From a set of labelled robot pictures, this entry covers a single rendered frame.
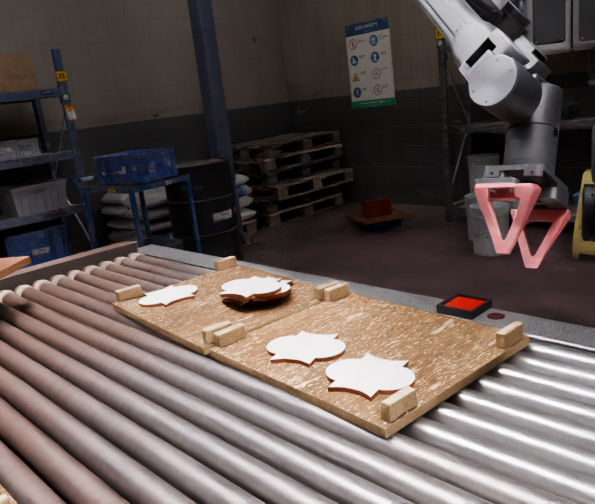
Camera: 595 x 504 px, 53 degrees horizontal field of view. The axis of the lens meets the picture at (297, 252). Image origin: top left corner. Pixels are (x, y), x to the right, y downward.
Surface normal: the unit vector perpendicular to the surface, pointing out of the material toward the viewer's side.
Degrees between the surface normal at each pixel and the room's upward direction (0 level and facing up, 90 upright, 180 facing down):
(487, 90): 65
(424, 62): 90
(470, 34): 61
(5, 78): 88
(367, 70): 90
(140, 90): 90
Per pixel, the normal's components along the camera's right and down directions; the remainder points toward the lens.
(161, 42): 0.70, 0.11
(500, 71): -0.73, -0.18
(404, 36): -0.70, 0.26
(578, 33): -0.42, 0.28
